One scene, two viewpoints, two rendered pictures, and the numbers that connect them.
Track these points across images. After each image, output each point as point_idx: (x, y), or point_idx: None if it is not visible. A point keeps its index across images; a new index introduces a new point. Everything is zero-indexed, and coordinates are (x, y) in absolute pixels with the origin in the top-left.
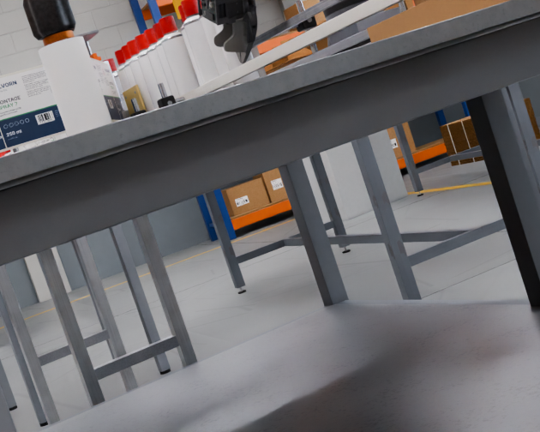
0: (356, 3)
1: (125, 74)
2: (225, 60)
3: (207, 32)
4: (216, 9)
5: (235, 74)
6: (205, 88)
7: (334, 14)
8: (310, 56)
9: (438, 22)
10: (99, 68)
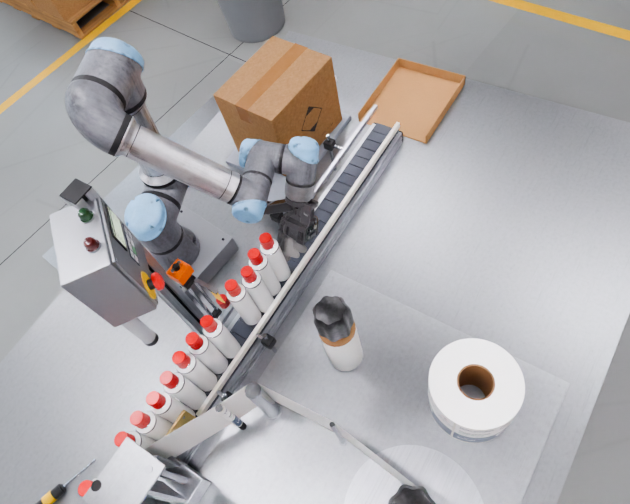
0: (180, 225)
1: (144, 439)
2: (282, 270)
3: (270, 269)
4: (318, 225)
5: (308, 258)
6: (280, 300)
7: (182, 240)
8: (363, 190)
9: (506, 89)
10: (188, 426)
